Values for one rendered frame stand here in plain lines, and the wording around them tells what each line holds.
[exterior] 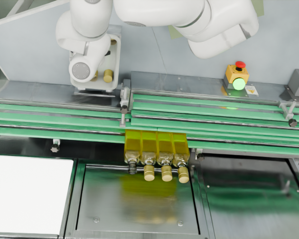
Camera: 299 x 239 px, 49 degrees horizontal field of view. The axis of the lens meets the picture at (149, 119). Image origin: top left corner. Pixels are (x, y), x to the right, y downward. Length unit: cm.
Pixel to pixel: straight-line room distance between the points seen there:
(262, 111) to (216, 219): 44
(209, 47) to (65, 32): 35
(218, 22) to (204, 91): 57
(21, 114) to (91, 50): 46
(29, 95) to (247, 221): 93
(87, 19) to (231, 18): 29
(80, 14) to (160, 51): 64
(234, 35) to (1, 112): 85
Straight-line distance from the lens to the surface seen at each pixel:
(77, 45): 91
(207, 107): 121
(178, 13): 59
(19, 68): 137
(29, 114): 125
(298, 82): 140
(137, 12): 57
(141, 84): 122
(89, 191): 120
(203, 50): 82
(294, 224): 137
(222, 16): 71
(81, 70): 92
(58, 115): 124
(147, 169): 110
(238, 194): 136
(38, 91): 133
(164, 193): 122
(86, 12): 65
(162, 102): 118
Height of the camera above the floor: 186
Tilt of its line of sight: 50 degrees down
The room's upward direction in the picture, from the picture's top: 177 degrees clockwise
